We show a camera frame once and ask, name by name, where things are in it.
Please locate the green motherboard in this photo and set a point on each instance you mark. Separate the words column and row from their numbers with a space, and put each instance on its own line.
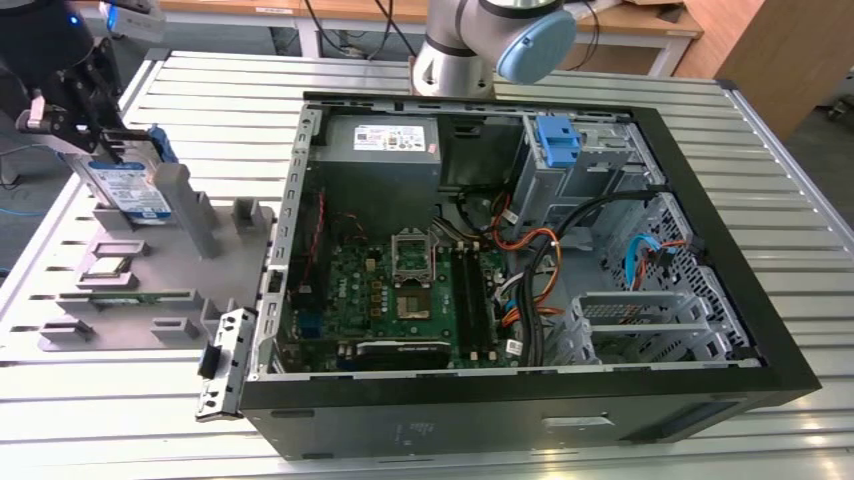
column 361, row 300

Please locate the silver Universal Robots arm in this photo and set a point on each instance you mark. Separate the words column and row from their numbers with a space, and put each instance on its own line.
column 454, row 70

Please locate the black graphics card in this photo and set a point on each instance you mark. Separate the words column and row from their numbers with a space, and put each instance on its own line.
column 401, row 352

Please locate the grey power supply unit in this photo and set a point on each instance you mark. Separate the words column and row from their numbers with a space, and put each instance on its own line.
column 374, row 190

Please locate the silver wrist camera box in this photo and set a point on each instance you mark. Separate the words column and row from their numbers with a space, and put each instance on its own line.
column 141, row 22

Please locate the silver disk bay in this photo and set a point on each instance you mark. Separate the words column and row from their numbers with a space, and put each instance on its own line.
column 641, row 327

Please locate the hard disk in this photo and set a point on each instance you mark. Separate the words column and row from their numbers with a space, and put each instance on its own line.
column 130, row 190

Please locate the grey parts rack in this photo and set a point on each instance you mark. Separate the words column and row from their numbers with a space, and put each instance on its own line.
column 174, row 275

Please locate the CPU socket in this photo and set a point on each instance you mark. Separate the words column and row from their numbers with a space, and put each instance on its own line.
column 414, row 305

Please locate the silver CPU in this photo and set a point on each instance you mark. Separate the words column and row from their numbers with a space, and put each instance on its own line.
column 109, row 267

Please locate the blue plastic drive latch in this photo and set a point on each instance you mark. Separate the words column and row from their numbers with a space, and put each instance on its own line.
column 557, row 145

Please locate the silver card retention bracket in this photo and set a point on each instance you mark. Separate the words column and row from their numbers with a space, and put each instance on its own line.
column 230, row 365

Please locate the black plastic air shroud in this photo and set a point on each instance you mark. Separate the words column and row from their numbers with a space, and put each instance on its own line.
column 477, row 165

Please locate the green RAM stick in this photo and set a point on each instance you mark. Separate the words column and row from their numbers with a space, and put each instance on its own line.
column 123, row 299

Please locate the wooden cabinet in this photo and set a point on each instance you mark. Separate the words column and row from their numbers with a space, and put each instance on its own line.
column 788, row 60

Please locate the black open PC case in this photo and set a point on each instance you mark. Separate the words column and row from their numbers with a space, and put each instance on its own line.
column 468, row 425

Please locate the silver optical drive cage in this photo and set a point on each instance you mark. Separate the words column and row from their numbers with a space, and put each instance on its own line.
column 541, row 200

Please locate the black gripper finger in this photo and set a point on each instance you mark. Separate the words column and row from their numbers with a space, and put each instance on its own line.
column 67, row 110
column 107, row 75

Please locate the wooden desk white frame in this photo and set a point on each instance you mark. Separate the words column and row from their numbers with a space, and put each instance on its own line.
column 654, row 30
column 267, row 12

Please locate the black RAM slot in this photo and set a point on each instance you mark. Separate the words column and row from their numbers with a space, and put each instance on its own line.
column 465, row 300

